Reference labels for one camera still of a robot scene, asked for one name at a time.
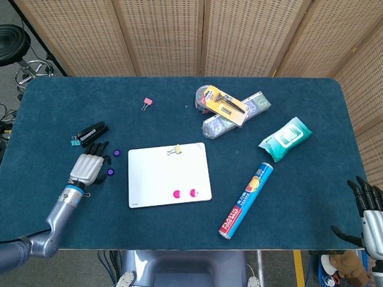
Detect black stand pole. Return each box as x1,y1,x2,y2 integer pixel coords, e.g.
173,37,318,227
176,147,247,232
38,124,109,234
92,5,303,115
8,0,69,77

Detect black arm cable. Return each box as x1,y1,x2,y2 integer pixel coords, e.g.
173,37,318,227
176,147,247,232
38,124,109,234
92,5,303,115
0,228,52,245

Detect blue felt table cover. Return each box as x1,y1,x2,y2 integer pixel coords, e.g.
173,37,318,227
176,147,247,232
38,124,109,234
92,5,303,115
0,76,369,251

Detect brown plush toy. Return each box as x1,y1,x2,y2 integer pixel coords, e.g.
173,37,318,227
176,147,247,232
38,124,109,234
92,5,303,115
329,251,370,285

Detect wrapped row of tissue packs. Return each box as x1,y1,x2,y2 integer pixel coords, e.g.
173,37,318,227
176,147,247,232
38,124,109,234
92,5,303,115
200,91,272,140

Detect blue plastic crate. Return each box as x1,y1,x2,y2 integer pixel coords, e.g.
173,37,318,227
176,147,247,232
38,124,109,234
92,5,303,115
317,253,375,287

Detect razor in yellow blister pack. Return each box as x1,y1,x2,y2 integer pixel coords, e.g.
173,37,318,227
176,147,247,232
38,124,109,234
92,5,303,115
200,85,251,129

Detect white magnetic board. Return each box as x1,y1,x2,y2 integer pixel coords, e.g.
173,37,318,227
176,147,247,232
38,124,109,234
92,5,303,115
127,142,212,209

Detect black stapler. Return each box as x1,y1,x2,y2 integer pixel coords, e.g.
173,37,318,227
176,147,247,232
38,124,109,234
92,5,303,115
77,121,110,148

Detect white table leg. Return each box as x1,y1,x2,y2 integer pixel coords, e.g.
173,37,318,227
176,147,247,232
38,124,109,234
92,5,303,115
256,250,266,287

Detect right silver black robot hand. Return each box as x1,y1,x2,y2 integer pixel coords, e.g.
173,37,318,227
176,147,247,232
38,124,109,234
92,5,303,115
330,175,383,260

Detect green wet wipes pack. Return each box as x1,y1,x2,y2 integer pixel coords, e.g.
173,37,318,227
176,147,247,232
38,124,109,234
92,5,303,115
258,117,314,163

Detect blue plastic food wrap roll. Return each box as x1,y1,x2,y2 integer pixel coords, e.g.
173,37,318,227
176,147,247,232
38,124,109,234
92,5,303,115
218,162,274,240

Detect black round stool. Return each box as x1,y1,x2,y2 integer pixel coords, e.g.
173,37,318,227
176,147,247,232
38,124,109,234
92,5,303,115
0,24,55,100

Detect black floor cables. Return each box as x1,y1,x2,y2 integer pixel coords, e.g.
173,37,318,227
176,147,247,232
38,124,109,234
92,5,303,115
0,103,19,150

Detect clear box of binder clips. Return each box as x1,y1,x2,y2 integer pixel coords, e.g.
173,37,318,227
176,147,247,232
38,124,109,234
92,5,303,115
195,84,221,116

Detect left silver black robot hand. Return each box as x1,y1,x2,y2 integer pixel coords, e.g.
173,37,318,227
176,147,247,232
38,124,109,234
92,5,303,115
68,141,113,188

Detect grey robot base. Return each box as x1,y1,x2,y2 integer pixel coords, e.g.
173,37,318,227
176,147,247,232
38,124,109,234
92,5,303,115
119,250,249,287

